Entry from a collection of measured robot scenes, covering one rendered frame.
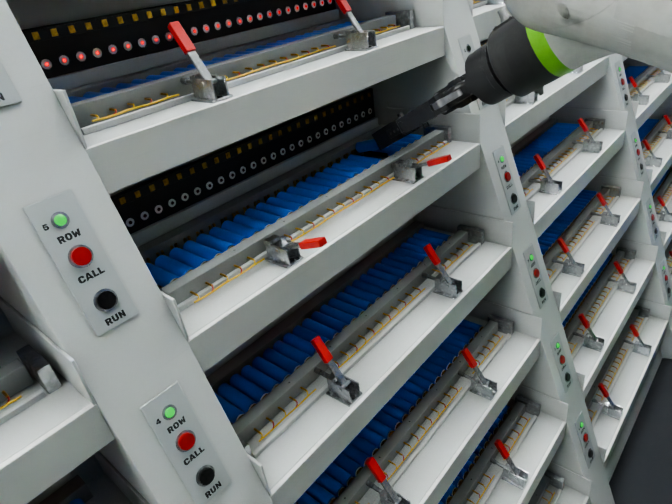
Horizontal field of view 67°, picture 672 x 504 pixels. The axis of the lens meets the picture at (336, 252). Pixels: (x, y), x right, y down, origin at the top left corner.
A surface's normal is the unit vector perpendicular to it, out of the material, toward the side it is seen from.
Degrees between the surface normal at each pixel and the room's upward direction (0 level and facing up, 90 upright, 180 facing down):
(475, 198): 90
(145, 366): 90
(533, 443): 19
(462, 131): 90
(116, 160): 109
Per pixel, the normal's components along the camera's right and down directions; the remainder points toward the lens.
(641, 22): -0.80, 0.45
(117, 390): 0.67, -0.05
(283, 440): -0.13, -0.86
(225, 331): 0.75, 0.24
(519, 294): -0.65, 0.45
